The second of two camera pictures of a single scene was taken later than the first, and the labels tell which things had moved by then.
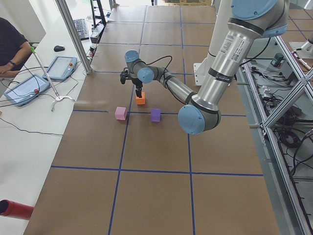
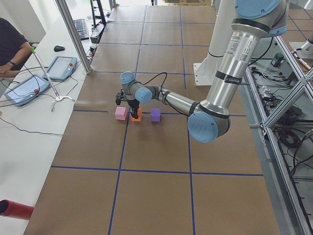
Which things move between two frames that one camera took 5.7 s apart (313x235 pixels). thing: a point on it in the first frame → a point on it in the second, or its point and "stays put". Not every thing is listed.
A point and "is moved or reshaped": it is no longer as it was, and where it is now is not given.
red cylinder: [11, 208] stays put
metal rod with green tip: [59, 97] stays put
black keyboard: [81, 28] stays put
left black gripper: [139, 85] → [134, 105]
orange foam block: [141, 101] is moved or reshaped
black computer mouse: [57, 48] stays put
